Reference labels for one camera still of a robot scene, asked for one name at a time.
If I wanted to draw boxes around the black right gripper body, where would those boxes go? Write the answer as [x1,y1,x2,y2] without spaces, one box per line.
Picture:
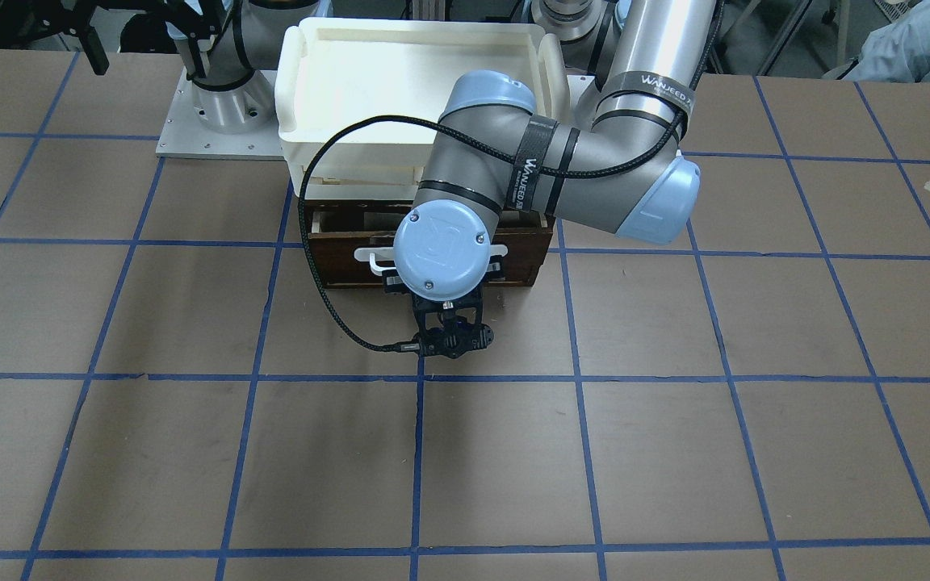
[0,1,207,49]

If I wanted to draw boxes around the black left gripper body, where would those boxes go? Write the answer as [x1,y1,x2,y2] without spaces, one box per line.
[384,267,493,359]

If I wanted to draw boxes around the wooden drawer with white handle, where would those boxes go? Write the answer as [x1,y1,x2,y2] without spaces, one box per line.
[305,201,553,291]

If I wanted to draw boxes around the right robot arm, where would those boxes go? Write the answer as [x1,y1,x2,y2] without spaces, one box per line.
[0,1,333,135]

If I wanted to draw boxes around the person in light blue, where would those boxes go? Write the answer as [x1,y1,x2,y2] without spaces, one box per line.
[823,1,930,82]

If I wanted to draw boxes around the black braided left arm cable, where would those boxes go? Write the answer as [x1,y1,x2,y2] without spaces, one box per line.
[297,0,726,354]

